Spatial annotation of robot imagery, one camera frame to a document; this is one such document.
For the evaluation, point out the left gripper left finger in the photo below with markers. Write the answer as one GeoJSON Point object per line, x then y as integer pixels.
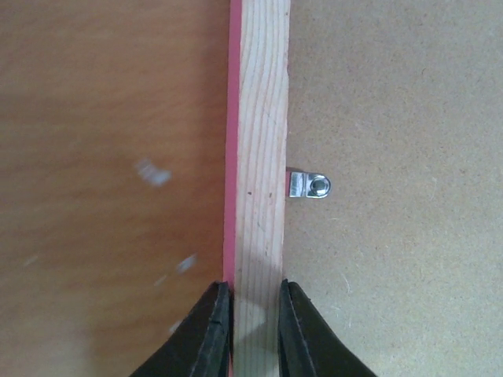
{"type": "Point", "coordinates": [199, 347]}

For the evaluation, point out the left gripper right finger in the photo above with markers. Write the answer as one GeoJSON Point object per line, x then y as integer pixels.
{"type": "Point", "coordinates": [307, 346]}

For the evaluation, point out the pink picture frame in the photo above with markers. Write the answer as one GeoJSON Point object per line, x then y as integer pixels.
{"type": "Point", "coordinates": [255, 179]}

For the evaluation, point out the metal frame clip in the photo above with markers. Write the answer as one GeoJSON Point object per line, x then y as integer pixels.
{"type": "Point", "coordinates": [309, 185]}

